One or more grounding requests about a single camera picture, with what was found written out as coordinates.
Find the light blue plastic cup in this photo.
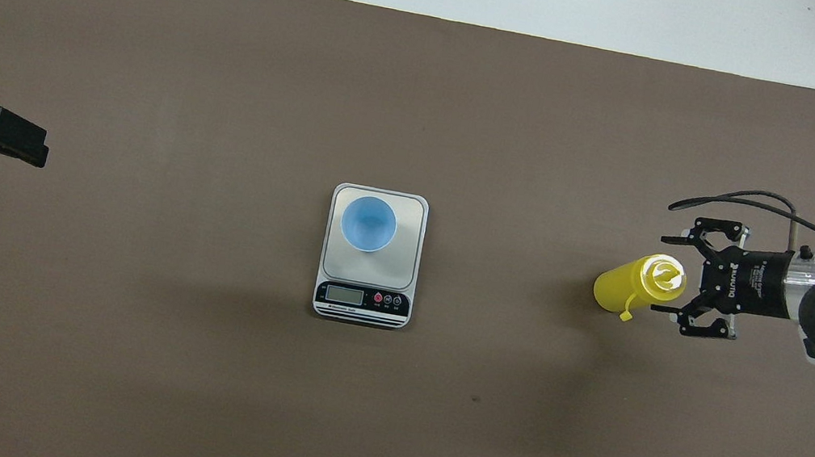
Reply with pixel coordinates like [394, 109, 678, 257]
[336, 192, 402, 257]

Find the white digital kitchen scale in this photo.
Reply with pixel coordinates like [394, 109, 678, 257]
[311, 181, 432, 332]

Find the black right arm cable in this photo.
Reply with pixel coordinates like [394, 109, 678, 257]
[665, 177, 815, 254]

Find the yellow squeeze seasoning bottle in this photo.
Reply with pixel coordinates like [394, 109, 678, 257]
[588, 245, 691, 331]

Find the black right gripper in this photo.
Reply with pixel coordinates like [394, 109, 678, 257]
[645, 210, 801, 353]

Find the brown table mat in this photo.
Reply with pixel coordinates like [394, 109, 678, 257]
[0, 0, 815, 457]

